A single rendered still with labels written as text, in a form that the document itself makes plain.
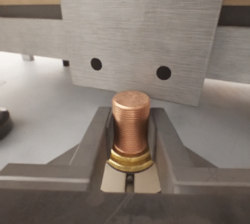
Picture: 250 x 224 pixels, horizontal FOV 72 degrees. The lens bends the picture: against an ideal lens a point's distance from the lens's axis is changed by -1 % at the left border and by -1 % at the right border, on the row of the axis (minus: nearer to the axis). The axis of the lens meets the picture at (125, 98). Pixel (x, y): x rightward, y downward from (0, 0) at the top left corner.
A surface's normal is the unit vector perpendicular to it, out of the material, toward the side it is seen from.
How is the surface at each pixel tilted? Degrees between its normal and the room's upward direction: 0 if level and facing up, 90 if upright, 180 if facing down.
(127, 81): 90
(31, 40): 90
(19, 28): 90
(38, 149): 180
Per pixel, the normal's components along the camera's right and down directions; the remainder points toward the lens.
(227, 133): 0.00, -0.88
